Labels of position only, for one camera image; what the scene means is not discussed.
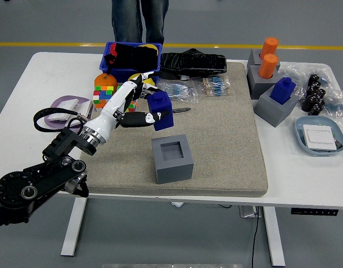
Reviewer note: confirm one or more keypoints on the white bracket under table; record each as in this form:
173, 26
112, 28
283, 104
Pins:
177, 204

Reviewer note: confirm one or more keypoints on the blue plastic bin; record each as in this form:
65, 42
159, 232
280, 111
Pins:
118, 73

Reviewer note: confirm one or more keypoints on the black wrapped keyboard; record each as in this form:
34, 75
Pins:
194, 62

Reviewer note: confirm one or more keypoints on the orange fruit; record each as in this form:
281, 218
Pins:
104, 81

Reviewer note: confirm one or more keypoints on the white table leg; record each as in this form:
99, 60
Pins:
273, 237
72, 229

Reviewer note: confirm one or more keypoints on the yellow item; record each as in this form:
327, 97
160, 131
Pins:
149, 45

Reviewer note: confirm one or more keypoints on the purple tray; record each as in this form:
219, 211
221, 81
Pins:
59, 100

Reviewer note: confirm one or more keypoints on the person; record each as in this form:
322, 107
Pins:
126, 22

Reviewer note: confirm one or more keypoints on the orange cylinder seal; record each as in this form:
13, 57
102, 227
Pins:
267, 67
269, 46

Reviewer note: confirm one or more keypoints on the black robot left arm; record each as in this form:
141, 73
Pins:
48, 173

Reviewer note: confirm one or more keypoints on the grey box under table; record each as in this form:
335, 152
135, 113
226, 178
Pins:
248, 212

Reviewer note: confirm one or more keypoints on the green circuit board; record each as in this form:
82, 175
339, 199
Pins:
339, 144

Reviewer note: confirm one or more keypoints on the blue square seal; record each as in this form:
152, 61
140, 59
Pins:
281, 90
163, 106

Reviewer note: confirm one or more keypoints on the black capacitor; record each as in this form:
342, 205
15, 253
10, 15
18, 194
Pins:
321, 94
316, 109
315, 85
311, 91
308, 102
314, 79

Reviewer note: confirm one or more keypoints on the blue-grey tray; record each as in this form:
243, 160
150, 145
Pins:
300, 134

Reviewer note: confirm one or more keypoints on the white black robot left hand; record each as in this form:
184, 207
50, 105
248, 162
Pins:
113, 111

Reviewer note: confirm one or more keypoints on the red item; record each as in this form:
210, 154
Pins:
113, 50

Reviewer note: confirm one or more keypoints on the grey seal holder block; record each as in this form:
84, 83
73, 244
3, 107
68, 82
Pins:
174, 170
255, 83
272, 113
254, 58

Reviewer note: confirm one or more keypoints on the black grey pen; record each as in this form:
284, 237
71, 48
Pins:
182, 109

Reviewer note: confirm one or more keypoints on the clear bag of taped resistors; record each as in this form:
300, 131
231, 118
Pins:
216, 86

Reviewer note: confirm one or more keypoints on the clear plastic bag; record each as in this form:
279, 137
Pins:
297, 72

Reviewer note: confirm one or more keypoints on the black cloth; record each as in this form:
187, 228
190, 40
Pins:
132, 56

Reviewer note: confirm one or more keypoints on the black table control panel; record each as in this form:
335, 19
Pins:
314, 211

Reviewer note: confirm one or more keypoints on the yellow lemon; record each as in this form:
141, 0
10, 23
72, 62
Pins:
132, 77

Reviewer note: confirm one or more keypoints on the multicoloured puzzle cube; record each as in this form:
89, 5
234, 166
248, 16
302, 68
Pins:
100, 96
132, 106

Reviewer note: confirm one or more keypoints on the white switch panel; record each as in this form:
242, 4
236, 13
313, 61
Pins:
65, 104
86, 107
318, 136

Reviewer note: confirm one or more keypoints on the clear bag of blue resistors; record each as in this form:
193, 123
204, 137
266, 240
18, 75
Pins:
182, 90

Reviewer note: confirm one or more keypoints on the grey-brown mat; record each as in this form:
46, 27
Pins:
216, 139

